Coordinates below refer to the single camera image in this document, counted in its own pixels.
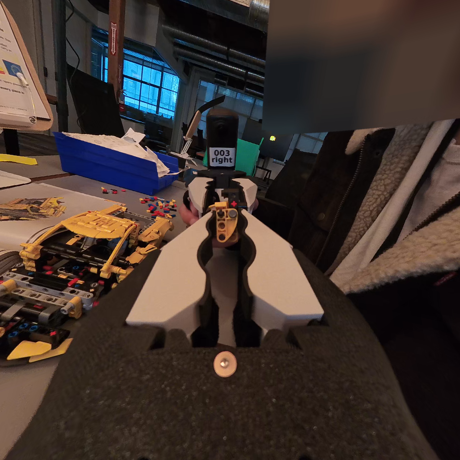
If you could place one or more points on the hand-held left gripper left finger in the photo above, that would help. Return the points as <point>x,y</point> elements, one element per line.
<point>172,284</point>

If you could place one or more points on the brown pillar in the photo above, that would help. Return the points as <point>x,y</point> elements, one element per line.
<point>115,54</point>

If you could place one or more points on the printed paper sheet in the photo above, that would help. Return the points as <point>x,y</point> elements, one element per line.
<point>14,54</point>

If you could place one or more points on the open instruction booklet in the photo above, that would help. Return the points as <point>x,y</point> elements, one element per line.
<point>21,233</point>

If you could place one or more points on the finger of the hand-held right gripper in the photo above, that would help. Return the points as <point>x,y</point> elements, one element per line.
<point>248,196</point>
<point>198,196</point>

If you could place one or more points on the yellow tape strip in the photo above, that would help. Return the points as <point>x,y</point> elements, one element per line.
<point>16,159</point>

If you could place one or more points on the large paned window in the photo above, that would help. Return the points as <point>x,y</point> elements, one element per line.
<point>151,86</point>

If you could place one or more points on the person's right hand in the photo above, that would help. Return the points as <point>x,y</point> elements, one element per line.
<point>187,215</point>

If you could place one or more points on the instruction sheet on stand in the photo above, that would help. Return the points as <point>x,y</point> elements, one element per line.
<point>41,91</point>

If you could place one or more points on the dark monitor with light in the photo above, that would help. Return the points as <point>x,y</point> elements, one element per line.
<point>276,147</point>

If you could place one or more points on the yellow brick subassembly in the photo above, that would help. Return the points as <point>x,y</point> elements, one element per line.
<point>224,222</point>

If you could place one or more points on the white paper bags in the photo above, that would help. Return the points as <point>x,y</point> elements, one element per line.
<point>107,142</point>

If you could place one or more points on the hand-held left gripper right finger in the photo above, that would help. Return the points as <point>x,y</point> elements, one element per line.
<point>280,284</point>

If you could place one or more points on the pile of small coloured pins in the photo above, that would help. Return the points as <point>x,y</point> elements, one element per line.
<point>160,208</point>

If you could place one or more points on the yellow brick car model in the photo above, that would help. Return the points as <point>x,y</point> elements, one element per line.
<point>100,222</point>

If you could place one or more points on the grey desk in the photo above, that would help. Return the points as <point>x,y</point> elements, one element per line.
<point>21,395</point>

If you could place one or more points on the black monitor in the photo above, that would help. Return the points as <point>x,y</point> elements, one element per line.
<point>97,104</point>

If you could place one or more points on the blue plastic bin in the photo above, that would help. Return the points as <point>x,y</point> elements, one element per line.
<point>107,169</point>

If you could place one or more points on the white document stand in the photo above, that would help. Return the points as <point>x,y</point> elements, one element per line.
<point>10,178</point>

